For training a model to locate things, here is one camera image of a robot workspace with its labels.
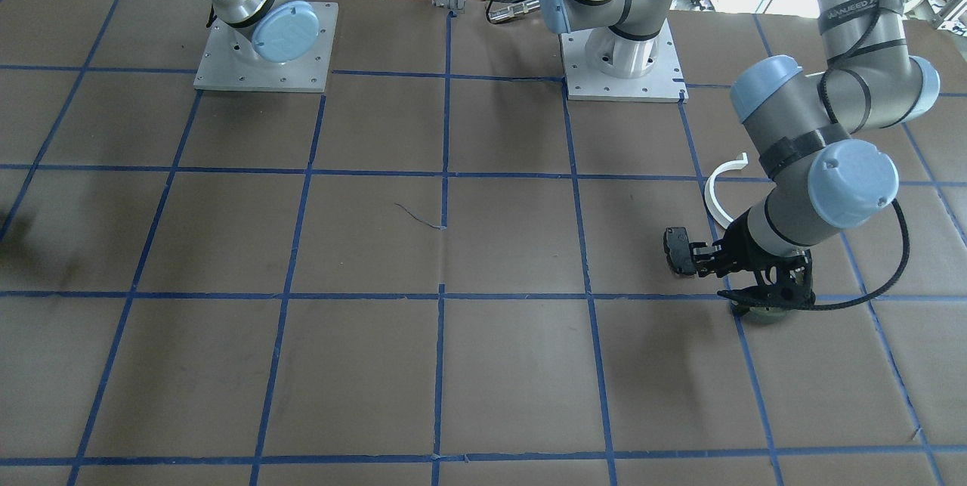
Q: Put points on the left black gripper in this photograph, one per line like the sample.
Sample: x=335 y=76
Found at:
x=748 y=252

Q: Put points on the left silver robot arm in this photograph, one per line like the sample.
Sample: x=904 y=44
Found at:
x=804 y=128

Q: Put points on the green curved brake shoe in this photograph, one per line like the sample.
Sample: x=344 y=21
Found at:
x=758 y=315

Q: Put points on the black brake pad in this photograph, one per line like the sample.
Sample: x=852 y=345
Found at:
x=678 y=252

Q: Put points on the white curved plastic bracket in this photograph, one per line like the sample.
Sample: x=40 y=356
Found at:
x=715 y=198

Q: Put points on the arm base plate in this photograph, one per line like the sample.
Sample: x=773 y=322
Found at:
x=229 y=63
x=601 y=66

